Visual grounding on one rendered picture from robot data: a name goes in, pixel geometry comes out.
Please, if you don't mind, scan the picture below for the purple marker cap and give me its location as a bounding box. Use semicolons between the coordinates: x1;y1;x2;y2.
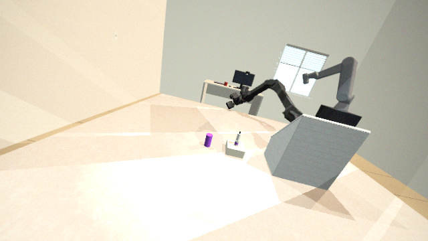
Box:
204;133;213;147

